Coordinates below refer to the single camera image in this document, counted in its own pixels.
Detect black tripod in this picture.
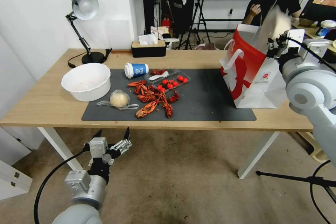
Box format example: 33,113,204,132
172,0,212,50

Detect person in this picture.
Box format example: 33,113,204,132
241,0,302,27

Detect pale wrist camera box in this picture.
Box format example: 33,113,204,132
287,29,306,42
89,138,108,160

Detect wooden table with white legs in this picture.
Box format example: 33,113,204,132
0,48,314,180

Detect blue paper coffee cup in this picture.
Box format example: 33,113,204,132
124,62,150,79

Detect clear plastic takeout box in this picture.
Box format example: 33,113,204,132
145,68,191,94

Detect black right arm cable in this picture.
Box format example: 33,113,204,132
288,37,336,73

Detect black tissue box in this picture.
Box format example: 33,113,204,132
131,34,167,58

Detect black floor cable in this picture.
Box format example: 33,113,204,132
309,159,336,224

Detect black floor stand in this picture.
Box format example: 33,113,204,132
255,170,336,205

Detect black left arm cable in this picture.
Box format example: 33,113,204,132
33,150,91,224

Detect white plastic spoon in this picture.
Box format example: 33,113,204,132
149,71,169,81

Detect red white delivery bag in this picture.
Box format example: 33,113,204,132
219,5,292,110

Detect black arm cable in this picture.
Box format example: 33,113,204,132
288,37,336,73
33,150,91,224

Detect white plastic bowl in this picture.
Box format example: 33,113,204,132
61,63,112,102

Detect dark grey table mat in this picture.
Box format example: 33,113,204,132
81,68,257,121

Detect black desk lamp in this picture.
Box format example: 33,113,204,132
65,0,105,65

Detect black lamp cord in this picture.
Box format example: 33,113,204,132
67,50,88,69

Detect white cabinet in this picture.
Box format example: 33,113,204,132
0,159,34,201

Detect steamed bun in plastic bag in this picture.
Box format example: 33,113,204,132
96,89,139,111

